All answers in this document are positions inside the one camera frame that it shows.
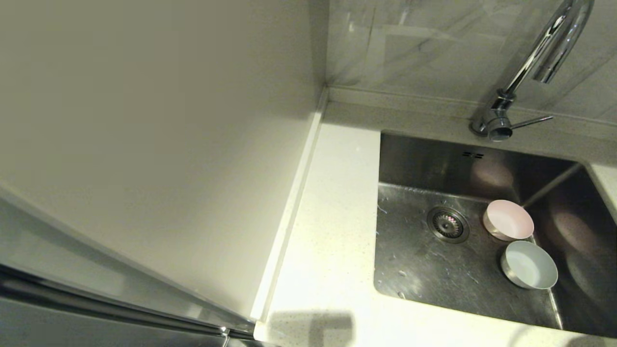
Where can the speckled stone backsplash ledge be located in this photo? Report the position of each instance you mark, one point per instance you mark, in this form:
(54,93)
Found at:
(409,103)

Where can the pink bowl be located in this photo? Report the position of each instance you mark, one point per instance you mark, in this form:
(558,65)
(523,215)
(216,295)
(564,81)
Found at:
(510,219)

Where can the chrome gooseneck faucet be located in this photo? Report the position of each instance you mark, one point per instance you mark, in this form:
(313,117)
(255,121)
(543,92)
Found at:
(500,126)

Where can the white tall cabinet side panel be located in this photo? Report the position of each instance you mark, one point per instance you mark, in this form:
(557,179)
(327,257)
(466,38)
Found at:
(144,120)

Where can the white countertop sealing strip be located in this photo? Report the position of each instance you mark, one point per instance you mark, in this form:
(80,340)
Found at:
(294,202)

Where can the round metal drain strainer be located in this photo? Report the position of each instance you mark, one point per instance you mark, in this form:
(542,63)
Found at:
(448,224)

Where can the light blue bowl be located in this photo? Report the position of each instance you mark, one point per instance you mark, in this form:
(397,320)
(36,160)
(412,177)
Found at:
(530,265)

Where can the stainless steel sink basin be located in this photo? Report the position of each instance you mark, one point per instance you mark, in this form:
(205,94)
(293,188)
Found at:
(434,279)

